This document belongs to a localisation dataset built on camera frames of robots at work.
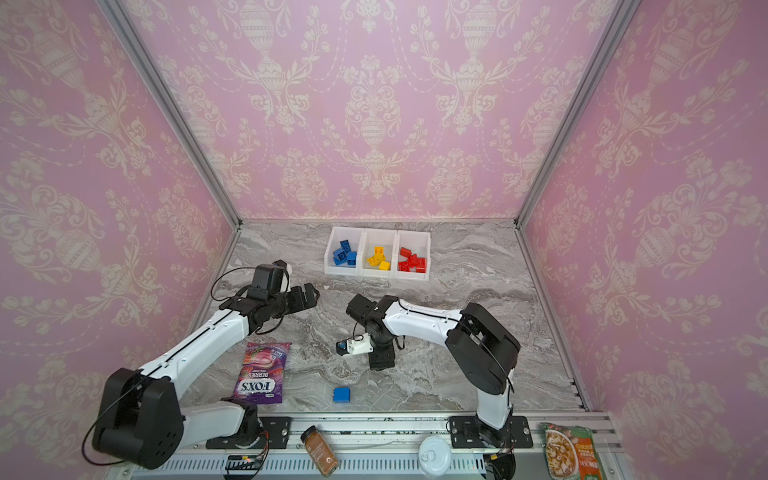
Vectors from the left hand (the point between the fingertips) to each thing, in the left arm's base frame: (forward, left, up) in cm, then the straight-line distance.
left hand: (308, 297), depth 87 cm
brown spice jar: (-36, -9, -7) cm, 38 cm away
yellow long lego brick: (+20, -18, -8) cm, 29 cm away
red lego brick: (+19, -35, -9) cm, 40 cm away
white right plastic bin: (+29, -34, -9) cm, 46 cm away
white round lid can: (-37, -35, -5) cm, 51 cm away
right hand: (-11, -21, -9) cm, 26 cm away
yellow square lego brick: (+17, -22, -7) cm, 28 cm away
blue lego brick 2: (+29, -6, -10) cm, 31 cm away
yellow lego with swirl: (+21, -20, -4) cm, 29 cm away
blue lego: (+19, -6, -8) cm, 22 cm away
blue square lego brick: (+21, -10, -8) cm, 24 cm away
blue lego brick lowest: (-23, -11, -12) cm, 28 cm away
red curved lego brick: (+25, -29, -8) cm, 39 cm away
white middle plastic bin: (+31, -17, -8) cm, 36 cm away
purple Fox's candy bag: (-21, +11, -8) cm, 25 cm away
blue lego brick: (+21, -6, -5) cm, 22 cm away
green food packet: (-35, -68, -9) cm, 77 cm away
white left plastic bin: (+31, -10, -8) cm, 33 cm away
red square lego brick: (+20, -31, -9) cm, 38 cm away
